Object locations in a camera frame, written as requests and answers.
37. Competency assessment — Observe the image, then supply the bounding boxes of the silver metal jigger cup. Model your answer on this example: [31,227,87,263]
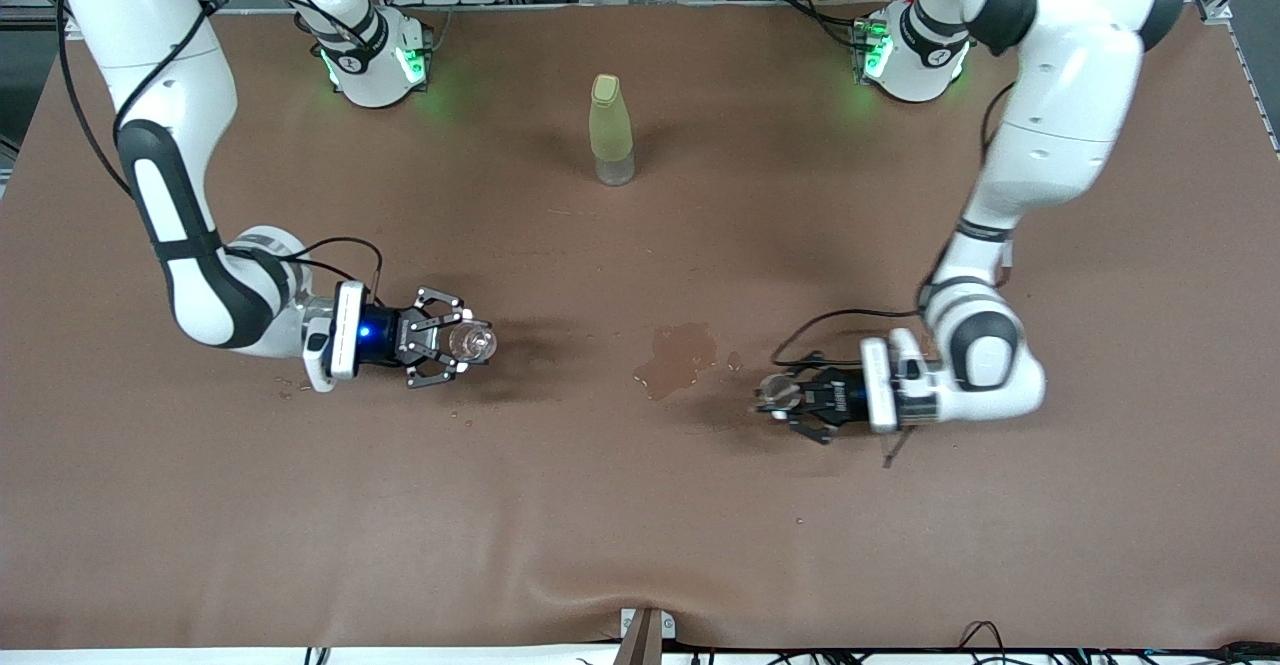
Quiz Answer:
[755,373,801,416]

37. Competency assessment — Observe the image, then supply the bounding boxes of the clear glass measuring beaker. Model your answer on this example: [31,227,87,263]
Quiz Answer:
[447,323,497,366]

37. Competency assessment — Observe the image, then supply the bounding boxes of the spilled liquid puddle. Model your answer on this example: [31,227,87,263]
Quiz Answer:
[633,322,719,402]

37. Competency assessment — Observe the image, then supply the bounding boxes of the brown table cloth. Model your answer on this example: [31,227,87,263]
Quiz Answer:
[0,0,1280,651]

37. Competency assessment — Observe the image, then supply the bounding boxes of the green frosted bottle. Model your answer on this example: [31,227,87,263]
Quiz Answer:
[589,73,637,187]

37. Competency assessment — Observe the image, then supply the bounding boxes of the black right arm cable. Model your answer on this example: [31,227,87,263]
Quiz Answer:
[60,0,386,311]

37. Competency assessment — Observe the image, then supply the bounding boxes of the metal table clamp bracket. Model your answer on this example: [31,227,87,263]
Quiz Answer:
[620,607,677,665]

